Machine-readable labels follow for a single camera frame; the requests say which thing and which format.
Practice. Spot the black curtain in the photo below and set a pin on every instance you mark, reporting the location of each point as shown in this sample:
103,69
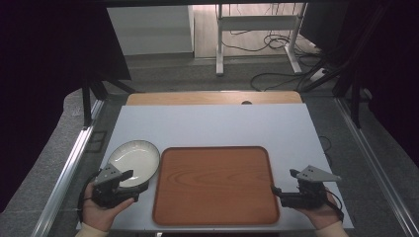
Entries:
39,82
395,65

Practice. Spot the brown wooden tray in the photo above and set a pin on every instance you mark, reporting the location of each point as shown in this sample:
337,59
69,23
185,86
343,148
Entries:
215,187

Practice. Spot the white plate with dark rim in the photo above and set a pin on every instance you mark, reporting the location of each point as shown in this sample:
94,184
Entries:
135,159

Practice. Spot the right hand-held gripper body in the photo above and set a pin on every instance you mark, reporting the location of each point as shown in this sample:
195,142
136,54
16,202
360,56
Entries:
309,197

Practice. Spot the black metal stand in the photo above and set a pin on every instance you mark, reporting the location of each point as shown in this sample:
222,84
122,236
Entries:
86,102
355,105

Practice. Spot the white panel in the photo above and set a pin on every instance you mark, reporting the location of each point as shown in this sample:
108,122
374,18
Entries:
151,29

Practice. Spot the white power strip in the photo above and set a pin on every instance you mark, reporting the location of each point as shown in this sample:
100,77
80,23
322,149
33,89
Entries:
318,75

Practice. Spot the wooden table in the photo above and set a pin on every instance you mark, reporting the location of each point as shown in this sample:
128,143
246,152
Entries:
197,98

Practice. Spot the person's left hand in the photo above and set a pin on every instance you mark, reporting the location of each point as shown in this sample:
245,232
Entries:
99,215

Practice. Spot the person's right hand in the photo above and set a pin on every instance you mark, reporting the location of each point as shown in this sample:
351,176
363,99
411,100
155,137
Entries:
324,215

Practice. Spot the white desk frame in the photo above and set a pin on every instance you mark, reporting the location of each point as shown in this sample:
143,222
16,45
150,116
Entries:
257,22

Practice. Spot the aluminium rail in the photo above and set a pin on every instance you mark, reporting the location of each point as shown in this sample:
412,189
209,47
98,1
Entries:
378,171
62,177

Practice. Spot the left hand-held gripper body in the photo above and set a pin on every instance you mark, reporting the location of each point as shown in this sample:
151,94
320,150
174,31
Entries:
107,192

